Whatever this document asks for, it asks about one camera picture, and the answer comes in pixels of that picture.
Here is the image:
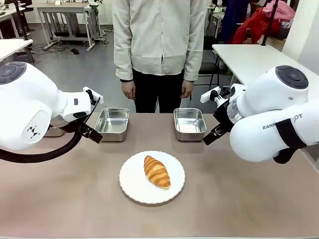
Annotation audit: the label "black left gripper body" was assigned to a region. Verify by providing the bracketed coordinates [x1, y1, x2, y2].
[80, 121, 95, 137]

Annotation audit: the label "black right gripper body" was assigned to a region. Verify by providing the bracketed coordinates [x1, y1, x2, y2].
[213, 99, 235, 132]

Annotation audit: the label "golden croissant bread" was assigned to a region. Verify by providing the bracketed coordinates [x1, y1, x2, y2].
[144, 155, 171, 190]

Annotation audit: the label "steel rectangular container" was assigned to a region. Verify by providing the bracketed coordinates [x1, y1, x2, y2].
[173, 107, 207, 142]
[94, 107, 131, 142]
[44, 125, 66, 138]

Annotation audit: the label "person's left hand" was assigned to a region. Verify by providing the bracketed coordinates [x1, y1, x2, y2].
[180, 80, 195, 99]

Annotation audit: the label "person's right hand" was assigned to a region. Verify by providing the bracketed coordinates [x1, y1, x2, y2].
[121, 80, 137, 101]

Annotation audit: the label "black chair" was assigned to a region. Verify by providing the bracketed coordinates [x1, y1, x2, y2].
[198, 35, 222, 101]

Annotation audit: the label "large white side table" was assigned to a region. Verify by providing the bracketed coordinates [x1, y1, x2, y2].
[211, 43, 300, 87]

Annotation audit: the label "white scalloped plate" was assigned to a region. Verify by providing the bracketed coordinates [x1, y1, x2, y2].
[119, 150, 186, 205]

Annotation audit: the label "person's black trousers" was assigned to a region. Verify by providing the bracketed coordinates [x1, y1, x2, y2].
[132, 67, 186, 114]

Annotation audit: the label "red jacket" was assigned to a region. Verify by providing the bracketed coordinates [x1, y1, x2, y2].
[232, 6, 284, 45]

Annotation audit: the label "dark blue garment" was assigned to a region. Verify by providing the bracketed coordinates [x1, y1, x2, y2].
[220, 0, 251, 44]

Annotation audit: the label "person's cream button shirt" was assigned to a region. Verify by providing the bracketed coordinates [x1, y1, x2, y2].
[111, 0, 209, 83]

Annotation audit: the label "black stand pole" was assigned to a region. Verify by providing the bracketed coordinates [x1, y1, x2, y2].
[261, 0, 280, 47]

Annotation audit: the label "small white side table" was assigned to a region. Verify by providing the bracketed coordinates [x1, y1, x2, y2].
[0, 38, 34, 63]

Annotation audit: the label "grey background desk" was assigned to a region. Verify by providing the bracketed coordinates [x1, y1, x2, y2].
[31, 1, 97, 52]

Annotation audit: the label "pink cloth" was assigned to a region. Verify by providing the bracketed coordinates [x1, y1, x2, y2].
[262, 0, 296, 24]

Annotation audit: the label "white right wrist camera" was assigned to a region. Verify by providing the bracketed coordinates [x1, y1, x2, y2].
[200, 86, 231, 108]

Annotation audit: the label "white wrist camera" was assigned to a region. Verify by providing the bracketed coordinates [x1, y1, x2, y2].
[200, 86, 231, 108]
[82, 86, 104, 106]

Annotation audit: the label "black cable sleeve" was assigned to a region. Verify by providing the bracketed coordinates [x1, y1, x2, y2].
[0, 96, 102, 164]

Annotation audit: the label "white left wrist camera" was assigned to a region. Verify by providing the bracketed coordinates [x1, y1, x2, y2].
[82, 86, 104, 106]

